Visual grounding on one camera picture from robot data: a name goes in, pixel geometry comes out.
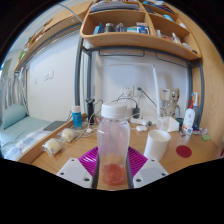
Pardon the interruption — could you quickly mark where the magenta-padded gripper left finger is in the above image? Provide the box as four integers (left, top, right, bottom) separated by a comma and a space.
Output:
55, 146, 101, 190

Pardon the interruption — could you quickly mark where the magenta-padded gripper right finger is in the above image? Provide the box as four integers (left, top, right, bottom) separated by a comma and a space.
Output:
126, 146, 170, 190

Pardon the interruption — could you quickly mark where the clear white-capped drink bottle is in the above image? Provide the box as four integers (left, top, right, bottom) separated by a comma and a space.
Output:
96, 102, 132, 187

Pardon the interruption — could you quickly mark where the white paper cup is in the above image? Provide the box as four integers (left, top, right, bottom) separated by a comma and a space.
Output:
143, 129, 172, 162

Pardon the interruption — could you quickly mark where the wrapped white bun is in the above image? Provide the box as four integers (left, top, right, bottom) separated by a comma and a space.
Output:
59, 128, 76, 143
42, 138, 64, 157

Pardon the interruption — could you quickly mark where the flat round red coaster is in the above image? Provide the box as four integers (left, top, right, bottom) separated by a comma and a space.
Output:
175, 144, 193, 159

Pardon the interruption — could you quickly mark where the white power strip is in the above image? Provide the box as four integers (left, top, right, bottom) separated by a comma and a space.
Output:
129, 115, 158, 126

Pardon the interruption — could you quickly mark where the blue white-capped tube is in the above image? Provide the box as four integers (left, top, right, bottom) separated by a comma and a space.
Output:
71, 105, 83, 130

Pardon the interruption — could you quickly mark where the black charger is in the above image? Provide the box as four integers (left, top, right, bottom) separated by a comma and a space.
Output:
132, 107, 141, 120

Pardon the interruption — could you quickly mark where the black cylinder device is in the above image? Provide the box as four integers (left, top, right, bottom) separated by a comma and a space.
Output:
85, 97, 96, 124

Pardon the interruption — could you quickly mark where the white red-pump lotion bottle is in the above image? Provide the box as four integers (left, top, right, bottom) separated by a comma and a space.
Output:
182, 99, 196, 134

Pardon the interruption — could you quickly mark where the bed with light bedding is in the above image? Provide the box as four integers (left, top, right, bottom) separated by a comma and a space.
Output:
0, 114, 54, 161

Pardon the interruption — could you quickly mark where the brown tree figurine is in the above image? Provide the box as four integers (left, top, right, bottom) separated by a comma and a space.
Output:
165, 88, 182, 118

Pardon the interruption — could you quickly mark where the blue white-nozzle spray bottle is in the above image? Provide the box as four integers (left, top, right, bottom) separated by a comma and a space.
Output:
191, 92, 201, 129

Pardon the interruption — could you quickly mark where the white desk lamp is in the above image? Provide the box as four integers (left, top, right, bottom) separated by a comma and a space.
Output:
151, 64, 162, 118

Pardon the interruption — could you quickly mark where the teal pillow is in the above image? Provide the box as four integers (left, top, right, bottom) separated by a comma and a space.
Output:
1, 103, 28, 130

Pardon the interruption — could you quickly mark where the wooden cabinet side panel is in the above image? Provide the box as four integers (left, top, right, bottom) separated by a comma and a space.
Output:
186, 6, 224, 148

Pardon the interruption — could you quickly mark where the wooden shelf unit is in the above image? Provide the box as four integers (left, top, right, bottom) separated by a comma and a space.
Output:
79, 0, 203, 62

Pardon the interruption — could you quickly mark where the black power cable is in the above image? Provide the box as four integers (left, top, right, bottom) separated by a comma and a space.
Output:
137, 87, 158, 108

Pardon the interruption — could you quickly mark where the white wall box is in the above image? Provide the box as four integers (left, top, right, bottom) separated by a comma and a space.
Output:
159, 88, 171, 101

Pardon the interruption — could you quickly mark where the white wall outlet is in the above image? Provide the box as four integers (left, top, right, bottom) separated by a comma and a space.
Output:
121, 84, 134, 98
134, 85, 146, 98

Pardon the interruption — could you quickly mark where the grey metal desk frame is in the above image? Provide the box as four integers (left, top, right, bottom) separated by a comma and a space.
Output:
73, 33, 205, 128

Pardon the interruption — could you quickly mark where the long wooden wall shelf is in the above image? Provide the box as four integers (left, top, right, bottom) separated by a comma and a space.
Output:
13, 0, 94, 73

